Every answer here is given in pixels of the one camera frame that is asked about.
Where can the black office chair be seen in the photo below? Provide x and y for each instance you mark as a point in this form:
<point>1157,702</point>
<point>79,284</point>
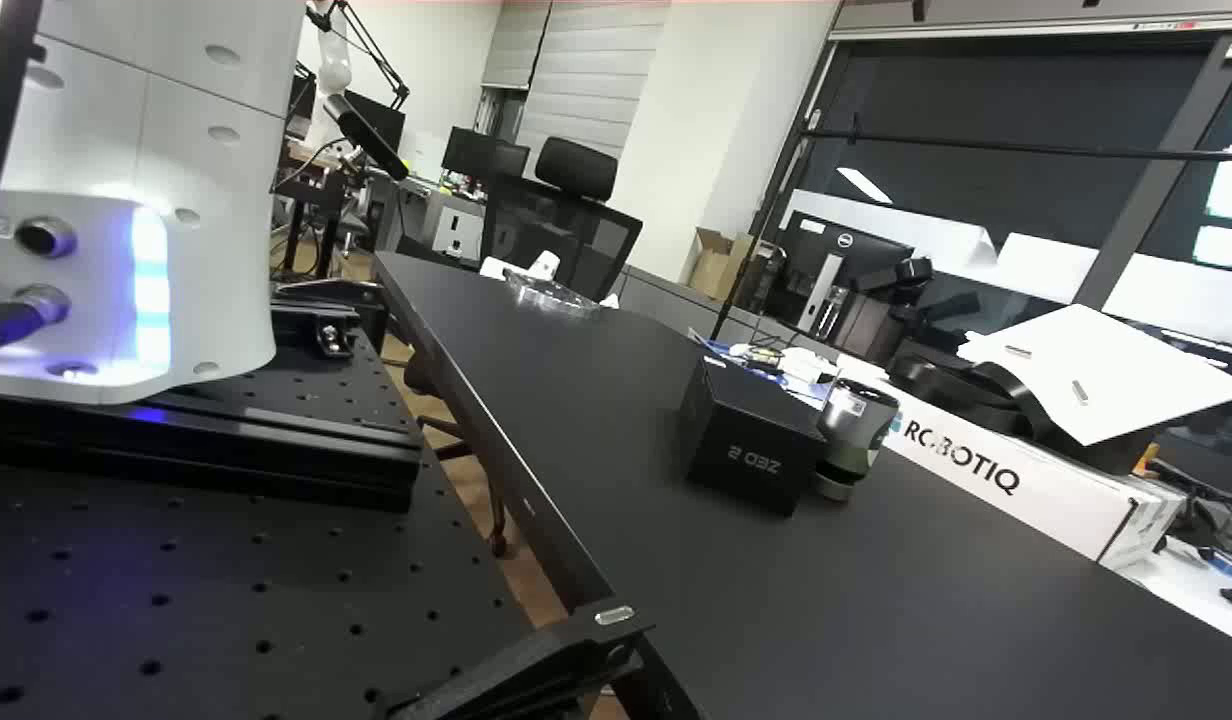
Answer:
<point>568,221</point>

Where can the black table clamp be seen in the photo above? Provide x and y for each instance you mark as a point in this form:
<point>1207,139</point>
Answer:
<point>539,665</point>

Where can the black computer monitor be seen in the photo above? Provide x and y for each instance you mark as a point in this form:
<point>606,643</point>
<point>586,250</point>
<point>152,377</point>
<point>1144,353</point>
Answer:
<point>483,159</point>

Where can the clear plastic item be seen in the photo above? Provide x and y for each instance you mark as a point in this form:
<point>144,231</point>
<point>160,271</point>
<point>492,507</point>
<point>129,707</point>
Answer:
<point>545,283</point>

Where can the brown cardboard box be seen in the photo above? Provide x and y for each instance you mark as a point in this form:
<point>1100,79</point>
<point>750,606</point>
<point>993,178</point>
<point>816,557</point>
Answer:
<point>715,261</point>

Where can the dark green bottle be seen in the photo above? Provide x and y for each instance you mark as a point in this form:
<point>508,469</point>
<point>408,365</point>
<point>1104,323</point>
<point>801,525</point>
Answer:
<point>855,433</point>

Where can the black bag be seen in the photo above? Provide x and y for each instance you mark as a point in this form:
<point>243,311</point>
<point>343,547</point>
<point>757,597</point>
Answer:
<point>969,386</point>

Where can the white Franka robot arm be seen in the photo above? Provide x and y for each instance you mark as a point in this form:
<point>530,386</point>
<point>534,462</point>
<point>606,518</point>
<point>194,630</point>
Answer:
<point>177,162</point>

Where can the white flat board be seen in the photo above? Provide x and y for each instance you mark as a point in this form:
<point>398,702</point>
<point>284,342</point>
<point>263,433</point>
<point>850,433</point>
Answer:
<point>1111,372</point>

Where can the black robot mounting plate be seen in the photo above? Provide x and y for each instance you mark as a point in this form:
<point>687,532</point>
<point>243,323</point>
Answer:
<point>280,427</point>

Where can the grey window blinds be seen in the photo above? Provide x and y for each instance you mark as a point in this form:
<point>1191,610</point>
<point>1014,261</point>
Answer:
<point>592,81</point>

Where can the white Robotiq cardboard box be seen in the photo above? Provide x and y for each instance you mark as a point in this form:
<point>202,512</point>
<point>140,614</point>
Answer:
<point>1016,481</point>

